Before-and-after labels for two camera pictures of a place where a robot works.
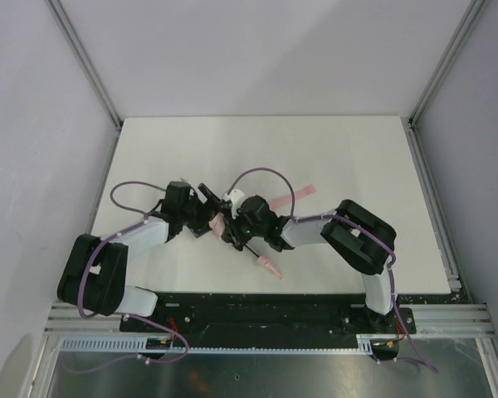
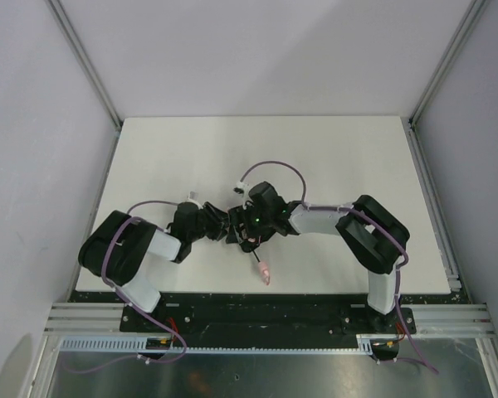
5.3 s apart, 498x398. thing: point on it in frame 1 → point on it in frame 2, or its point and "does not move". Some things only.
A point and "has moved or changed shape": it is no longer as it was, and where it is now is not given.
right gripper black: x=233 y=229 does not move
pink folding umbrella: x=217 y=224 has moved or changed shape
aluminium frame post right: x=475 y=9 does not move
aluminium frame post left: x=85 y=62 does not move
